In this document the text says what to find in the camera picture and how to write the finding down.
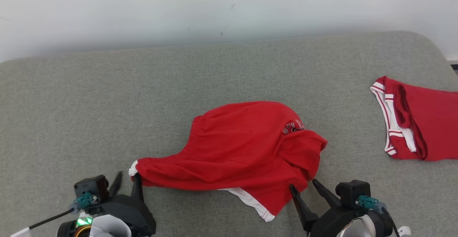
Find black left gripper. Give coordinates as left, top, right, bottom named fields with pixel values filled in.
left=86, top=171, right=157, bottom=237

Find black camera cable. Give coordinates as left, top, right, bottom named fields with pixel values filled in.
left=383, top=208, right=401, bottom=237
left=27, top=208, right=77, bottom=230

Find red white basketball shorts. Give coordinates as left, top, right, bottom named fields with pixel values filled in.
left=128, top=101, right=328, bottom=223

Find red white basketball jersey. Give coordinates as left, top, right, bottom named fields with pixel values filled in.
left=370, top=75, right=458, bottom=162

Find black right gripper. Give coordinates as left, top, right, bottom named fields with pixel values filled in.
left=289, top=179, right=362, bottom=237

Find grey fabric sofa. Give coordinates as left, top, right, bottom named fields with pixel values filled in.
left=0, top=31, right=458, bottom=237

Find black left camera cable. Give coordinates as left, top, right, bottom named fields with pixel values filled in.
left=27, top=208, right=77, bottom=230

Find black right camera cable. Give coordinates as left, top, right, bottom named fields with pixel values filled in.
left=383, top=208, right=401, bottom=237

